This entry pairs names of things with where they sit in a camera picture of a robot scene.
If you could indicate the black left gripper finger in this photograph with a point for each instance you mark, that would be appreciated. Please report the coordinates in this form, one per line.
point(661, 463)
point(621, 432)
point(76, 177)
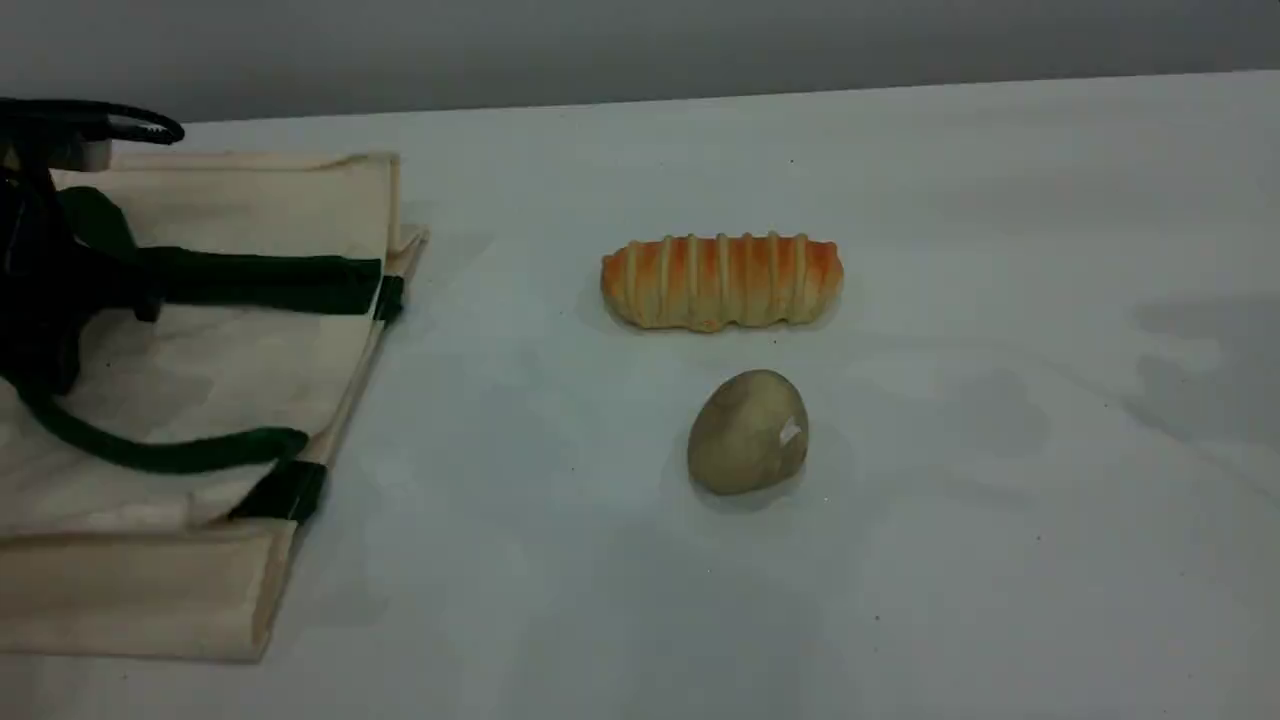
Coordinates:
point(35, 290)
point(90, 120)

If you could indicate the long striped orange bread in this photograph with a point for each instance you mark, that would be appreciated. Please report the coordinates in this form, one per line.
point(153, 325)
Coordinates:
point(720, 285)

